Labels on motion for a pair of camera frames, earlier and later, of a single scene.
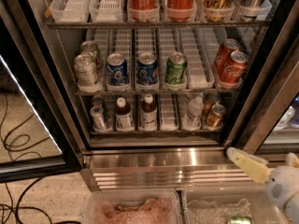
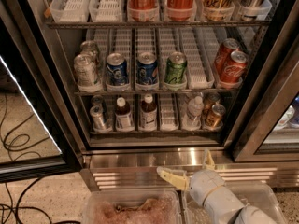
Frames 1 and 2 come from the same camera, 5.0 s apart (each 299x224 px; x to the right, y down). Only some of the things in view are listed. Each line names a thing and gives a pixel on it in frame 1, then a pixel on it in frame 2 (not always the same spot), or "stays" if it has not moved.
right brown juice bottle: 149,114 stays
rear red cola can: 224,51 stays
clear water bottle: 192,119 stays
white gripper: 282,181 → 205,184
